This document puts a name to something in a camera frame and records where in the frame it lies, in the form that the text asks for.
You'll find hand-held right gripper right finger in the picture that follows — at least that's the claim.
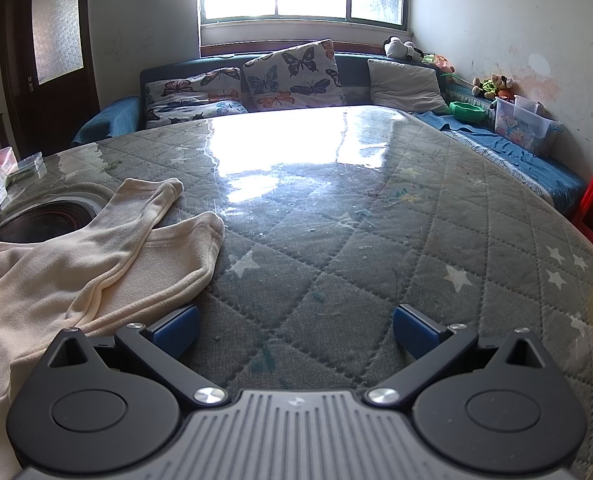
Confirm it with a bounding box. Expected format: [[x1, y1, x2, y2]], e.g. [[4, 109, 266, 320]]
[[363, 303, 547, 407]]

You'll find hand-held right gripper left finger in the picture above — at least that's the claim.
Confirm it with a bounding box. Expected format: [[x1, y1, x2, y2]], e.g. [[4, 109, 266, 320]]
[[46, 304, 230, 408]]

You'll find cream knit garment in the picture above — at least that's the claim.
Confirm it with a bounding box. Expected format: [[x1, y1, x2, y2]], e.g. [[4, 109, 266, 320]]
[[0, 177, 226, 480]]

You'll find round dark table hotplate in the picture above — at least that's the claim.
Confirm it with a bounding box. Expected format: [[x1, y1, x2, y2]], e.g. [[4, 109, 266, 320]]
[[0, 185, 120, 253]]

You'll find green packet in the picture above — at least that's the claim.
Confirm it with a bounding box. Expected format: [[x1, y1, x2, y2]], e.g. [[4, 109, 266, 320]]
[[6, 155, 47, 183]]

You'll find blue sofa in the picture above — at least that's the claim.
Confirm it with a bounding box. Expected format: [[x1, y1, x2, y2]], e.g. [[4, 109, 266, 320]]
[[71, 50, 589, 211]]

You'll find green bowl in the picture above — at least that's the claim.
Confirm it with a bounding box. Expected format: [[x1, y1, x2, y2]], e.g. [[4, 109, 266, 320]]
[[449, 101, 487, 123]]

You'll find clear plastic storage box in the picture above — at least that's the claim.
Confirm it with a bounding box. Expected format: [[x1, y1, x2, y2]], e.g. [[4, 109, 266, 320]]
[[493, 95, 562, 157]]

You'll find flat butterfly print pillow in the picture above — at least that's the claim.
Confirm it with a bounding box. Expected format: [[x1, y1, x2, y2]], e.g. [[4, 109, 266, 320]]
[[144, 66, 250, 129]]

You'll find plain grey pillow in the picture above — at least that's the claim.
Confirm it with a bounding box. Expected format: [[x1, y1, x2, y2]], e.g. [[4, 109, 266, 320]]
[[366, 58, 451, 115]]

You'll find brown and green plush toy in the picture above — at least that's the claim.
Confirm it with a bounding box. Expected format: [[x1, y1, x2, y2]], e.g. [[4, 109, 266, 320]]
[[471, 74, 514, 101]]

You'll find dark wooden glazed door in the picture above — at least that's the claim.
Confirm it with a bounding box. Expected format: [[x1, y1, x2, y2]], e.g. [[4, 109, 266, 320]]
[[0, 0, 101, 158]]

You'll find pink and green toy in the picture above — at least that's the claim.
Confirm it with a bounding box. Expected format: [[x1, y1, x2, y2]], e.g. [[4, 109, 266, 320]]
[[425, 52, 455, 76]]

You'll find square butterfly print pillow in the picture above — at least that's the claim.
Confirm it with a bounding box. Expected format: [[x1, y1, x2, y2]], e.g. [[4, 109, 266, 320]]
[[241, 39, 346, 112]]

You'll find panda plush toy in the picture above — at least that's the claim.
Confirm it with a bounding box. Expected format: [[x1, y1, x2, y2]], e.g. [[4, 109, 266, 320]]
[[383, 36, 424, 63]]

